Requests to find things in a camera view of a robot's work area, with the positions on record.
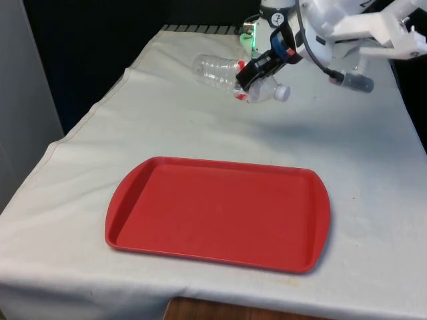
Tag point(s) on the pale grey locker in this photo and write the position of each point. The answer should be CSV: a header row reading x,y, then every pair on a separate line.
x,y
20,100

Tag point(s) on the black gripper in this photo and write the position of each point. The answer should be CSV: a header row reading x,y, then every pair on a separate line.
x,y
283,39

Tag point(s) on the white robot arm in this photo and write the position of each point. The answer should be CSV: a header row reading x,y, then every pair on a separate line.
x,y
317,15

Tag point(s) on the red tray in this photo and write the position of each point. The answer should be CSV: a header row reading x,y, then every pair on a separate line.
x,y
217,213

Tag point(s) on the clear plastic bottle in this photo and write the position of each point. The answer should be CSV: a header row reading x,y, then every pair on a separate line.
x,y
213,70

